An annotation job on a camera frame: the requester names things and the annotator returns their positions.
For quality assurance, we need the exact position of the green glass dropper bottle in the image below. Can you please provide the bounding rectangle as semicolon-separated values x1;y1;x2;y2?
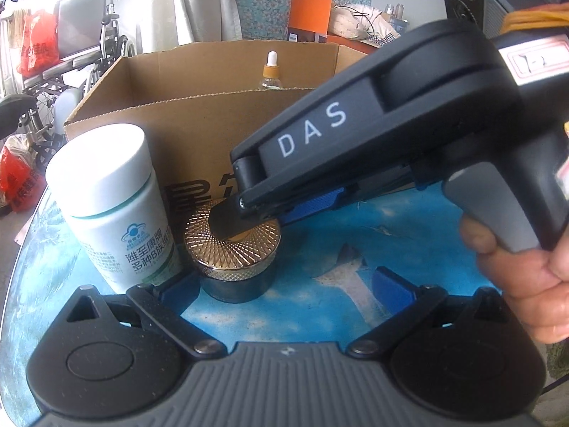
258;51;284;90

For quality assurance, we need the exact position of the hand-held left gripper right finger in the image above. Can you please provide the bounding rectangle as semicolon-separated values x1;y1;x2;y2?
349;267;503;359

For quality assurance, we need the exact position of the gold lid cosmetic jar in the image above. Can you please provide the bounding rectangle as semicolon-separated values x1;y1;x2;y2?
184;202;283;304

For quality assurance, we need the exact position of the person's right hand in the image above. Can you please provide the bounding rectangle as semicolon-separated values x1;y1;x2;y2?
460;213;569;345

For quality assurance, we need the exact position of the white supplement bottle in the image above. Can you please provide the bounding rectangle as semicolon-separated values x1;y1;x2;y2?
46;125;181;294

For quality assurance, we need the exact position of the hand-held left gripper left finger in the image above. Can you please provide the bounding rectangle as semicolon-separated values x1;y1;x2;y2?
64;270;225;359

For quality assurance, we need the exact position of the brown cardboard box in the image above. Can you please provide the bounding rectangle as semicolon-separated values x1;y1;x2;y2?
63;41;416;221

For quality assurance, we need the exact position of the red plastic bag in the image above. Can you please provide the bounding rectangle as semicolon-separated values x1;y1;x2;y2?
0;144;45;212
20;9;60;76

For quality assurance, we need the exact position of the white curtain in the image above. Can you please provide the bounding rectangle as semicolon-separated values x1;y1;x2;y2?
129;0;243;58

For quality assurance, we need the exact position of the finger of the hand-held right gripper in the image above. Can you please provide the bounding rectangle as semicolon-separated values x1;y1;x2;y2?
284;187;347;226
208;147;295;236

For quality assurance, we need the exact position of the wheelchair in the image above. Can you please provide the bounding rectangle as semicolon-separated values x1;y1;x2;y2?
0;0;138;165

